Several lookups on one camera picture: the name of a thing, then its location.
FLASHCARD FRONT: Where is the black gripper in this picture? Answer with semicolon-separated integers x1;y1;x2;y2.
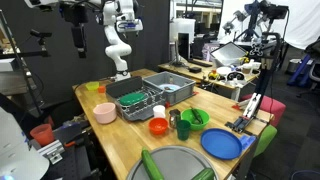
71;24;88;59

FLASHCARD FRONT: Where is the green chair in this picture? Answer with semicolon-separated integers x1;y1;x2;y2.
253;124;278;158

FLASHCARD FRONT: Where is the yellow-green plastic bowl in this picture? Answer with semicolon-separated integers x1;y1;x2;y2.
84;81;101;92

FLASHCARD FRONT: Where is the black tripod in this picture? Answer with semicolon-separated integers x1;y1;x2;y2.
0;9;53;116

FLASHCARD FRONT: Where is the pink bowl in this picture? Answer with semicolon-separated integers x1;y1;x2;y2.
92;102;118;125

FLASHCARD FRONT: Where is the green plate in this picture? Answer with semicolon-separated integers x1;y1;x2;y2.
118;92;147;107

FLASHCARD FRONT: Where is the grey dish rack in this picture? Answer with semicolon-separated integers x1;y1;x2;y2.
105;75;168;122

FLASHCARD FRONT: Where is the orange plastic cup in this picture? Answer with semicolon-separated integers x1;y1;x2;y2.
29;123;56;147

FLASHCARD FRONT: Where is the light blue plate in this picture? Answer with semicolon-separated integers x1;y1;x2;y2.
158;83;182;93

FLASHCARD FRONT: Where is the white cup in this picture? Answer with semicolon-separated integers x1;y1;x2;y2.
152;104;167;119

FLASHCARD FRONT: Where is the wooden desk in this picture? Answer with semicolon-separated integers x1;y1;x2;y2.
157;59;261;101

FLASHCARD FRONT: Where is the black monitor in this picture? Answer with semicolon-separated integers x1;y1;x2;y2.
173;32;192;67

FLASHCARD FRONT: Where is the white container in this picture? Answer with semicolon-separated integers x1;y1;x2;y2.
169;17;197;44

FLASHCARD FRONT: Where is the red bowl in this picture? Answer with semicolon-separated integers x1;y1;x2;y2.
148;117;169;136

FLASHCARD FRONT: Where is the grey plastic bin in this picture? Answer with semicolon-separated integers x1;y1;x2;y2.
142;71;197;106

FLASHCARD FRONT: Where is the metal cup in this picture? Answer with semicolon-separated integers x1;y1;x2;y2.
168;109;182;130

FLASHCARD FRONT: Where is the black power brick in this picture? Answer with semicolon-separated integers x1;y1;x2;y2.
188;66;203;74

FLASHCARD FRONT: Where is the white rounded device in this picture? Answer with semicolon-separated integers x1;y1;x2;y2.
0;106;50;180

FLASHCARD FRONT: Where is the black keyboard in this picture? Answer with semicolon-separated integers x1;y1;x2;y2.
188;58;214;68

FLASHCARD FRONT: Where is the dark green cup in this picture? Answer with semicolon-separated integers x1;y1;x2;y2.
176;119;192;141

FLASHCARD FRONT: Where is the dark utensil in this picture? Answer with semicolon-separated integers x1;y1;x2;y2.
189;106;204;125

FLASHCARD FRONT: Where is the green cucumber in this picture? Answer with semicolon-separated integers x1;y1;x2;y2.
190;167;216;180
141;147;165;180

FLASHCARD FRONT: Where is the yellow toy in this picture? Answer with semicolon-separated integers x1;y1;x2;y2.
208;68;220;82

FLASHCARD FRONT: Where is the green bowl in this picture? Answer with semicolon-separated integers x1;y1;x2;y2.
180;107;211;132

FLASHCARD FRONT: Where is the white bowl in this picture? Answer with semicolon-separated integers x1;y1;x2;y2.
215;66;233;77

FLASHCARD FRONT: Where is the grey round tray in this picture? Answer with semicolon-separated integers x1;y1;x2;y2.
125;145;220;180

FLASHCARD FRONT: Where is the clear plastic bin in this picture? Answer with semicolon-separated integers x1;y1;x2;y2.
210;41;248;68

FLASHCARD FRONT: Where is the white headset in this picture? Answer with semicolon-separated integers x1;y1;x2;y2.
226;70;247;84

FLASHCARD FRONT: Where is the blue tape piece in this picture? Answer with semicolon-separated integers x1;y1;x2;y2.
239;134;257;150

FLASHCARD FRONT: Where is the pink stool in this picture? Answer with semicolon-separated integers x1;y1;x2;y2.
240;93;287;128

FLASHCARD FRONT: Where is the blue stand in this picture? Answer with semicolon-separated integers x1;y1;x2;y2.
287;53;314;88

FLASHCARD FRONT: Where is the white fabric backdrop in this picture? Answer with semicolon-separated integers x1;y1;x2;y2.
219;0;320;51

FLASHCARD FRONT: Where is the black tripod camera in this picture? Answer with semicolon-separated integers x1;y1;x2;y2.
29;28;53;46

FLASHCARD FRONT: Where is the aluminium bracket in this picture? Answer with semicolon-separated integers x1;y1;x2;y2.
37;139;66;165

